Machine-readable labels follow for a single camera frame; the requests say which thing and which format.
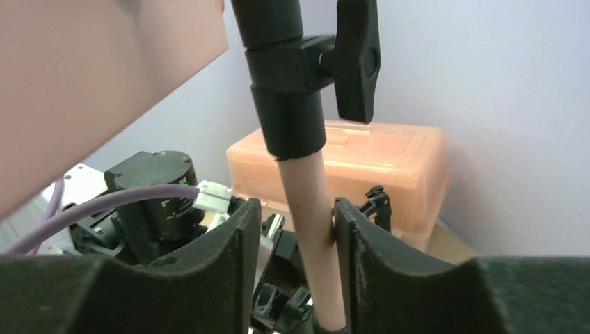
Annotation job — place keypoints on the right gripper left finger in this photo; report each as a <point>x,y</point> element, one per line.
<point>204,287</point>

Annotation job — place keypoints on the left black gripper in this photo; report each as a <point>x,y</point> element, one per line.
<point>282,302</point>

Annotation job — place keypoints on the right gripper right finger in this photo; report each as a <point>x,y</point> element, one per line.
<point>390,287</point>

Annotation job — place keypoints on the pink music stand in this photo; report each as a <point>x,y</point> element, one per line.
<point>75,73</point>

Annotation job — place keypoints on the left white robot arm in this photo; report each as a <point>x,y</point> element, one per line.
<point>161,252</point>

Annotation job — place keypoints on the pink translucent storage box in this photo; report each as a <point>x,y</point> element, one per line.
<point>408,161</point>

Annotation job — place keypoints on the black microphone shock mount stand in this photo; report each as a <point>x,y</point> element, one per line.
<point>378,207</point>

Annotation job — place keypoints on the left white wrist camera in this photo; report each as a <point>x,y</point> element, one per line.
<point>216,198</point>

